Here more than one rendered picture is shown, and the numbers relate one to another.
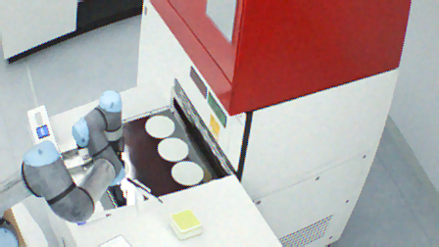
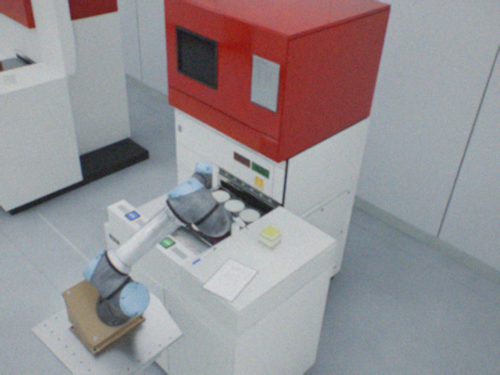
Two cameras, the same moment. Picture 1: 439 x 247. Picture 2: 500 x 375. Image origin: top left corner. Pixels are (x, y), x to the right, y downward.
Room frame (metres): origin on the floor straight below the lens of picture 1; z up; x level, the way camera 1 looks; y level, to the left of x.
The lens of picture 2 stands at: (-0.49, 0.63, 2.48)
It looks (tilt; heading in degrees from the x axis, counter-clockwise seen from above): 35 degrees down; 345
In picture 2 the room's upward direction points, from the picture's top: 3 degrees clockwise
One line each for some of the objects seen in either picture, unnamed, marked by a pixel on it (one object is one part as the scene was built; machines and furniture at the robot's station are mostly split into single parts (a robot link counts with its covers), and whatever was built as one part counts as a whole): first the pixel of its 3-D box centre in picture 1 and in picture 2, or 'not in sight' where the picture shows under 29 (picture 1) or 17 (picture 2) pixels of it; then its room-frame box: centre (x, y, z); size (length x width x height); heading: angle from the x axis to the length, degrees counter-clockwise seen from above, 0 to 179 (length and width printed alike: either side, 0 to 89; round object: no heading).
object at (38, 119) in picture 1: (53, 171); (150, 241); (1.38, 0.57, 0.89); 0.55 x 0.09 x 0.14; 32
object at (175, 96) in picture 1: (199, 138); (246, 197); (1.64, 0.06, 0.89); 0.44 x 0.02 x 0.10; 32
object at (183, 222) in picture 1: (185, 225); (270, 236); (1.19, 0.06, 1.00); 0.07 x 0.07 x 0.07; 35
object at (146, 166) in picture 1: (143, 158); (218, 214); (1.51, 0.23, 0.90); 0.34 x 0.34 x 0.01; 32
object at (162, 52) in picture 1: (183, 74); (225, 162); (1.80, 0.14, 1.02); 0.82 x 0.03 x 0.40; 32
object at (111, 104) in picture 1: (110, 110); (203, 175); (1.40, 0.32, 1.21); 0.09 x 0.08 x 0.11; 143
